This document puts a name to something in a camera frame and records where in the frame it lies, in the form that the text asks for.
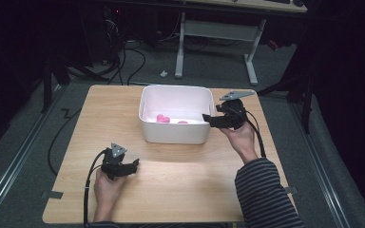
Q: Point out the black metal stand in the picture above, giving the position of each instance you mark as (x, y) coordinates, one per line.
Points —
(304, 95)
(49, 79)

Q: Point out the grey tape piece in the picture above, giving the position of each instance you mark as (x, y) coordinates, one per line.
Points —
(292, 190)
(51, 194)

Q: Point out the pink bone toy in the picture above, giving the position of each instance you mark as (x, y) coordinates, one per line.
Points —
(163, 118)

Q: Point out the person's left hand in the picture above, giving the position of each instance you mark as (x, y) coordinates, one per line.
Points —
(107, 193)

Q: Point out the small red object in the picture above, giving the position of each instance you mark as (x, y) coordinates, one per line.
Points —
(273, 44)

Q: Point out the desk with white metal legs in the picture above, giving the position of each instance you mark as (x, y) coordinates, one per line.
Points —
(221, 30)

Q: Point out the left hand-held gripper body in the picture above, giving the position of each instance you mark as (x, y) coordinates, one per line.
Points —
(114, 164)

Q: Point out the person's right hand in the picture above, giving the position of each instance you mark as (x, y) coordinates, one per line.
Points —
(242, 139)

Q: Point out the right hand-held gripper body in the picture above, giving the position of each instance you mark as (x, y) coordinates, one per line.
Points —
(234, 114)

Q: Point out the metal floor rail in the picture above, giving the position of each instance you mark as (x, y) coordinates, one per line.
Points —
(320, 164)
(15, 158)

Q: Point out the white scrap on floor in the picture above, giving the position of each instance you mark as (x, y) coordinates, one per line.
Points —
(163, 73)

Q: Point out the white plastic bin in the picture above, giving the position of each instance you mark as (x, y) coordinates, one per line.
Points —
(174, 129)

